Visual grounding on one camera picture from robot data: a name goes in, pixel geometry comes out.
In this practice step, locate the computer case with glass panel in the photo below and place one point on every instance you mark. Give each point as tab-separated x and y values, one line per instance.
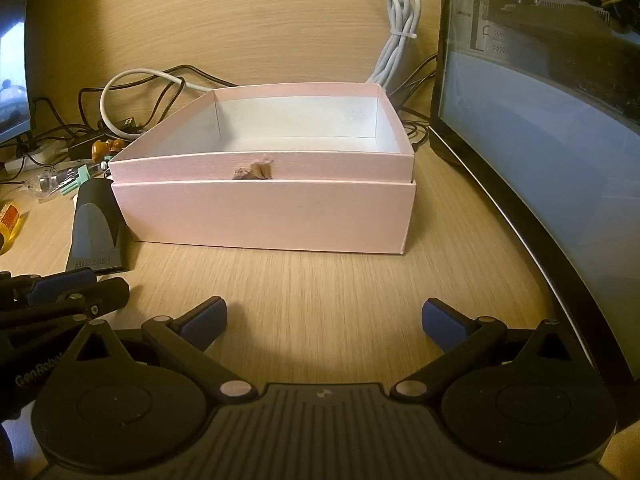
525	160

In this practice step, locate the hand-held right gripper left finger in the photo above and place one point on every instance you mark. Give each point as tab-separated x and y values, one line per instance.
205	322

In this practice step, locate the pink cardboard box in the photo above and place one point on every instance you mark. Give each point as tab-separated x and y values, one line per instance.
260	215

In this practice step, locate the small orange part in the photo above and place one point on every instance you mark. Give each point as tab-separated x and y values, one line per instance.
102	148

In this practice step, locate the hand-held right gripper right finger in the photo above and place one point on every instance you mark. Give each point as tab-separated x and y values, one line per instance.
442	327

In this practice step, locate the clear plastic bag of parts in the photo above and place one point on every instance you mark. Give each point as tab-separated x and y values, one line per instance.
47	182

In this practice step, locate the white power strip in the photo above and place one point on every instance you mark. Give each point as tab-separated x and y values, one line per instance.
45	150

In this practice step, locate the black power adapter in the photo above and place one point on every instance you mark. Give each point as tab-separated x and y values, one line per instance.
82	150

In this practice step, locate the green terminal connector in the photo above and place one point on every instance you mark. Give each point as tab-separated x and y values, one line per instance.
80	177

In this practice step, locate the black computer monitor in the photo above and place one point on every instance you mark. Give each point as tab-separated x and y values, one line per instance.
12	60

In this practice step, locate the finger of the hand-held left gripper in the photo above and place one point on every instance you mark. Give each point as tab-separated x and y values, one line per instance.
60	282
107	292

